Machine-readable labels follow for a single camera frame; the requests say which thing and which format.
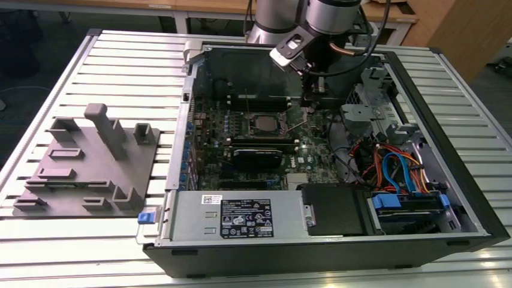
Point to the metal locking lever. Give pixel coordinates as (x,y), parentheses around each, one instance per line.
(249,105)

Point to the CPU with silver top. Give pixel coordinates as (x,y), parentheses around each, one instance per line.
(267,123)

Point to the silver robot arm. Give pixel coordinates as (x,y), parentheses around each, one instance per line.
(329,15)

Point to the CPU socket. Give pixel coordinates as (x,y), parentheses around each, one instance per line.
(253,129)

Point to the black expansion slot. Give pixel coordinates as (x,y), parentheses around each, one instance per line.
(241,184)

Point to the grey metal drive cage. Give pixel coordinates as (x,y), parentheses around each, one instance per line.
(357,114)

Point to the wooden desk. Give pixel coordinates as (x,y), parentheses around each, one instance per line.
(405,13)

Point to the green motherboard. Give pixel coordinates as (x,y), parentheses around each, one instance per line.
(321,150)

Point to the wooden cabinet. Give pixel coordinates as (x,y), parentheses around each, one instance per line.
(465,30)

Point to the silver heatsink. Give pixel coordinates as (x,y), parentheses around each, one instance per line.
(298,178)

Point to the blue disk carrier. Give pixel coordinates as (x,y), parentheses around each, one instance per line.
(386,201)

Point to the black plastic shroud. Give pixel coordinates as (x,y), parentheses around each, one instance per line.
(341,210)

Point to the silver power supply unit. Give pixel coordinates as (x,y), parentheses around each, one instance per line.
(193,216)

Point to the black PC case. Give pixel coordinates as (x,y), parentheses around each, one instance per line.
(281,258)

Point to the grey parts rack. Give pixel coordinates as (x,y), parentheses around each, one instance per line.
(101,180)

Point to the blue case latch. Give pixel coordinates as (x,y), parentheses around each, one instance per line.
(146,218)

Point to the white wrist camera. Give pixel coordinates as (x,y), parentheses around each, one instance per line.
(282,57)

